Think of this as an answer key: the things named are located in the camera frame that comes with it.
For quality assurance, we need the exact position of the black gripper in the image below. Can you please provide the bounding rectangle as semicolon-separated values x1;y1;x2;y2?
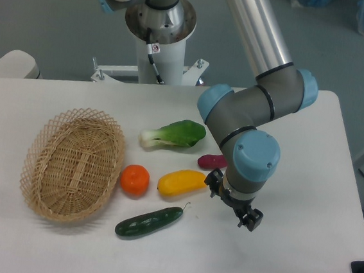
204;168;263;232

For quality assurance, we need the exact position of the dark green cucumber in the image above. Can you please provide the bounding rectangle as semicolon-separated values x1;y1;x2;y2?
114;202;191;239

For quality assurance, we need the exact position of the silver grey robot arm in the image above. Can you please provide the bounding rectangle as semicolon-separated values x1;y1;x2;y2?
99;0;318;231

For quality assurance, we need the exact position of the purple sweet potato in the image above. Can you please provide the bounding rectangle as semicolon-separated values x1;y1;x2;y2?
197;154;228;170

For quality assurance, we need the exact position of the yellow mango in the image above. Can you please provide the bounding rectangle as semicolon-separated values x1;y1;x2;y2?
157;170;206;197

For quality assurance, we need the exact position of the green bok choy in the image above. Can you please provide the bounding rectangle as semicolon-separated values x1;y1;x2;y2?
139;119;206;148

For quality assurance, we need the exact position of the orange tangerine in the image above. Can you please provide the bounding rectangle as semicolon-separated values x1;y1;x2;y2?
120;164;150;196

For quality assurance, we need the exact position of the woven wicker basket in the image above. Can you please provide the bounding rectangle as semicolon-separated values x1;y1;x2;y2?
20;108;125;223

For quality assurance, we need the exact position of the white chair armrest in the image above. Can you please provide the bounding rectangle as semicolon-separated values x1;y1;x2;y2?
0;49;42;80

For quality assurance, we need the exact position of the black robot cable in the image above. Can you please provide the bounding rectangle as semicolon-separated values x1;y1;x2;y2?
140;26;171;85

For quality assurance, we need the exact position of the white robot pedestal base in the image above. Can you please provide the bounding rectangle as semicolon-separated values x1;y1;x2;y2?
92;0;209;86

